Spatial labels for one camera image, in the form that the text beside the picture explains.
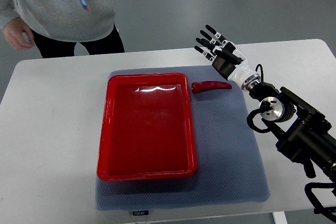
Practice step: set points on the white table leg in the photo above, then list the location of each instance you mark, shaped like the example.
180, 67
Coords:
279, 217

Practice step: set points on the red plastic tray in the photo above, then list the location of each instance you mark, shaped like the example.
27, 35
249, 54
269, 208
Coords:
147, 128

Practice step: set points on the person's bare hand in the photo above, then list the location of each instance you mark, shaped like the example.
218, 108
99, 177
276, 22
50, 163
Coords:
19, 35

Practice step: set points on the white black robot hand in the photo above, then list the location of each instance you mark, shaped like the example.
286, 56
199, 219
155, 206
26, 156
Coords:
228, 60

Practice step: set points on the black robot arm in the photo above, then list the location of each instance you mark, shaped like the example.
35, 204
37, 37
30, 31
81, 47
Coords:
301, 130

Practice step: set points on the grey blue textured mat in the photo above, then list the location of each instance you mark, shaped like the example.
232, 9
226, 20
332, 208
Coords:
230, 169

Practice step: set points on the person in grey sweatshirt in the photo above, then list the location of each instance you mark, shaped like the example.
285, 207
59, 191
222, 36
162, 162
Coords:
59, 25

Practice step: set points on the red pepper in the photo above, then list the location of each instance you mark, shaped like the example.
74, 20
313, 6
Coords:
204, 86

